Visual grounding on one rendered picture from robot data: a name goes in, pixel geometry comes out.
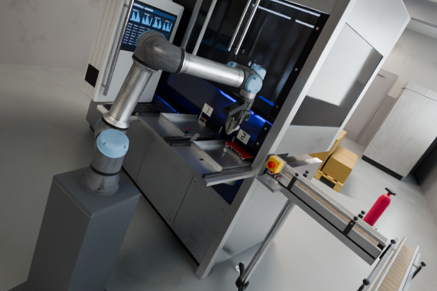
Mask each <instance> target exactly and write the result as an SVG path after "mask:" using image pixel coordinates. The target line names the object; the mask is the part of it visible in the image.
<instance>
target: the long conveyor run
mask: <svg viewBox="0 0 437 291"><path fill-rule="evenodd" d="M406 238H407V237H406V236H405V237H404V238H403V239H402V241H400V240H399V238H397V237H396V238H395V240H394V239H391V240H390V242H391V243H390V244H389V245H388V246H387V248H386V249H385V250H384V251H383V253H382V254H381V255H380V256H379V259H380V260H379V261H378V263H377V265H376V266H375V267H374V269H373V270H372V272H371V273H370V274H369V276H368V278H367V279H366V278H365V279H363V283H362V285H361V286H360V287H359V289H357V291H407V290H408V287H409V285H410V282H411V280H412V279H413V278H414V277H415V276H416V275H417V274H418V272H419V271H420V270H421V269H422V267H423V266H424V267H425V266H426V265H427V264H426V263H425V262H424V261H421V262H420V263H421V265H420V266H419V267H417V263H418V260H419V258H420V255H421V254H419V253H418V252H417V251H418V249H419V246H418V245H417V246H416V248H415V250H413V249H411V248H410V247H408V246H407V245H406V244H404V241H405V240H406ZM416 268H417V269H416ZM415 269H416V271H415Z"/></svg>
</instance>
